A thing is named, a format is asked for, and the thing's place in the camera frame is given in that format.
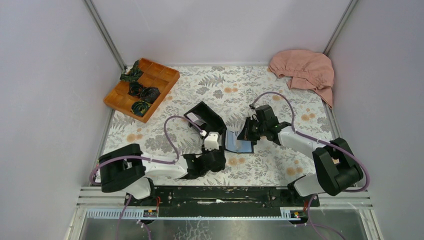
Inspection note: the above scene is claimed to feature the orange compartment tray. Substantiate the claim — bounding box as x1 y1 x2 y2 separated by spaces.
103 58 180 123

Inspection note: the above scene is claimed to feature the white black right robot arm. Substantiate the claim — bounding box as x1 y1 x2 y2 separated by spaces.
237 104 364 206

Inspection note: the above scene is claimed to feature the green patterned rolled sock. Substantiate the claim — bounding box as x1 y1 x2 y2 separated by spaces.
131 100 152 117

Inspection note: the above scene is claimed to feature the white card stack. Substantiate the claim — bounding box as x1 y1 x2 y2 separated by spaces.
190 112 206 126

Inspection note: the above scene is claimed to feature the white VIP credit card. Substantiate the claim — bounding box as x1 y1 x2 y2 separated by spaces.
233 130 243 149

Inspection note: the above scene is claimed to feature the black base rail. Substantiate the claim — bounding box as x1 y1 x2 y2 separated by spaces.
124 186 320 218

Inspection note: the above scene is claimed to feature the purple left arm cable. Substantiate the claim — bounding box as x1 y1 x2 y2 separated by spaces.
89 115 207 240

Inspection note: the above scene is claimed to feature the dark patterned rolled sock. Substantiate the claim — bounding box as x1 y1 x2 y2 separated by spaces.
119 59 144 83

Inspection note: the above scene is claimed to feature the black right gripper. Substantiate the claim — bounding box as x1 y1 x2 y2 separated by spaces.
237 117 267 142

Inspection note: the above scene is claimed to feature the black rolled sock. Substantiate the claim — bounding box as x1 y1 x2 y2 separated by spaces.
139 87 161 104

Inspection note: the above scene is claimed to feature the pink cloth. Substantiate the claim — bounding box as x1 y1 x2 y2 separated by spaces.
268 49 335 108

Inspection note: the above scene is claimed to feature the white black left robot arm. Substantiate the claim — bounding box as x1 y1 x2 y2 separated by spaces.
97 143 226 206

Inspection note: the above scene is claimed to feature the black leather card holder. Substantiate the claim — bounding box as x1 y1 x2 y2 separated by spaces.
224 129 254 154

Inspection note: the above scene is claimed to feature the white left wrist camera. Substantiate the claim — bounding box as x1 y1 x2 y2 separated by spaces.
202 131 220 151

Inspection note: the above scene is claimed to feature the black plastic card box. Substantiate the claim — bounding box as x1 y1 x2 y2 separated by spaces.
183 101 227 135

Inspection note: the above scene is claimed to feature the floral table mat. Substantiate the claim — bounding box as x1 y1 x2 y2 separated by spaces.
103 66 333 187

